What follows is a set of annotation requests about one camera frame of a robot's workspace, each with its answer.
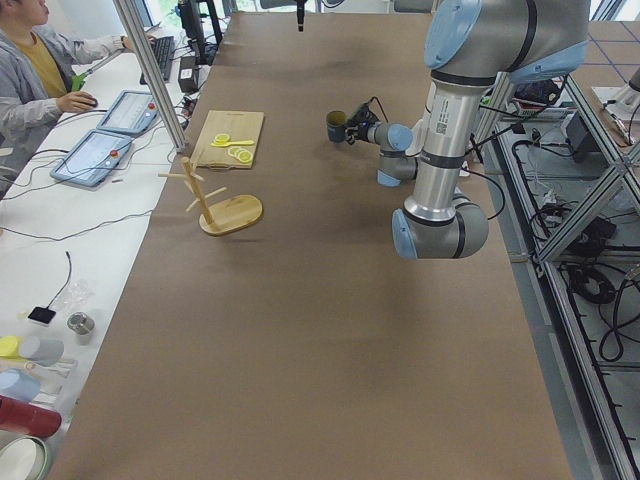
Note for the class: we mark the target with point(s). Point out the black power adapter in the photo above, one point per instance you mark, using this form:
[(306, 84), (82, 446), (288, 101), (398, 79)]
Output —
[(188, 78)]

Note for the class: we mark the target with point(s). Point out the light blue cup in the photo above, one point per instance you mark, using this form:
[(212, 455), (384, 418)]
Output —
[(18, 385)]

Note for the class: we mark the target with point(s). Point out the wooden cup rack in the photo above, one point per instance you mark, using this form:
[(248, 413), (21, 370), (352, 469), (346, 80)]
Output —
[(222, 217)]

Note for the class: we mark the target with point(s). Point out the red bottle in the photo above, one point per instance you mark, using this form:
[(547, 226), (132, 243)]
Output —
[(23, 418)]

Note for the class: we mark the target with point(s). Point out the teach pendant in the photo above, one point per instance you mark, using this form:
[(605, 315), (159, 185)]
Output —
[(131, 113), (92, 159)]

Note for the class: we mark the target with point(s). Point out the small black pad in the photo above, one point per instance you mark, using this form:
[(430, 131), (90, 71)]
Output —
[(42, 315)]

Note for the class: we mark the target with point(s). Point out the white bowl green rim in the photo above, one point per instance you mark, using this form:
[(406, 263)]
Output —
[(25, 458)]

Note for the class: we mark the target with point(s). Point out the far teach pendant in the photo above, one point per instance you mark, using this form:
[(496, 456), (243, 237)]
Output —
[(131, 113)]

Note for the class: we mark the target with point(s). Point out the black monitor stand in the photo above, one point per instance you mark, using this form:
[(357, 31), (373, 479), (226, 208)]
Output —
[(191, 20)]

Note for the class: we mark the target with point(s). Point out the yellow cup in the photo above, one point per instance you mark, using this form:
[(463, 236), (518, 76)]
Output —
[(9, 346)]

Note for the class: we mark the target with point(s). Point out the lemon slice stack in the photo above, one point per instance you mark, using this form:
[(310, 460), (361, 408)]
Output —
[(240, 154)]

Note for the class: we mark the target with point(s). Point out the black keyboard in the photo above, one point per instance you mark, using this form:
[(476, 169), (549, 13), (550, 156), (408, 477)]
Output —
[(163, 49)]

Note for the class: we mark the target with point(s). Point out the bamboo cutting board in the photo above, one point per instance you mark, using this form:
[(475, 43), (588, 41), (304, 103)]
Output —
[(240, 125)]

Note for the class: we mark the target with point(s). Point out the near teach pendant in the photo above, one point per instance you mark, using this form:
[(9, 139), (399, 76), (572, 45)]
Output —
[(92, 159)]

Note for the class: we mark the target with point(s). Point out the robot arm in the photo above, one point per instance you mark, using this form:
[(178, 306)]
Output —
[(467, 45)]

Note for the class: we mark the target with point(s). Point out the grey cup lying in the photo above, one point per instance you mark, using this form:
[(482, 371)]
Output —
[(42, 351)]

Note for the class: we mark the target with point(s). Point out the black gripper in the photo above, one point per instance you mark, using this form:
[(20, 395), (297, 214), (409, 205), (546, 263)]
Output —
[(363, 132)]

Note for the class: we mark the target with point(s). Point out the seated person grey jacket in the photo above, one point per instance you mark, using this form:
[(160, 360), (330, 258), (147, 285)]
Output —
[(36, 79)]

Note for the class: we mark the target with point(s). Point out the yellow toy knife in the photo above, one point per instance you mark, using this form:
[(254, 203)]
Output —
[(236, 143)]

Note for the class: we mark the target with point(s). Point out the aluminium frame post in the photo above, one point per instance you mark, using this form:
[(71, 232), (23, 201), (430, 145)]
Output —
[(141, 45)]

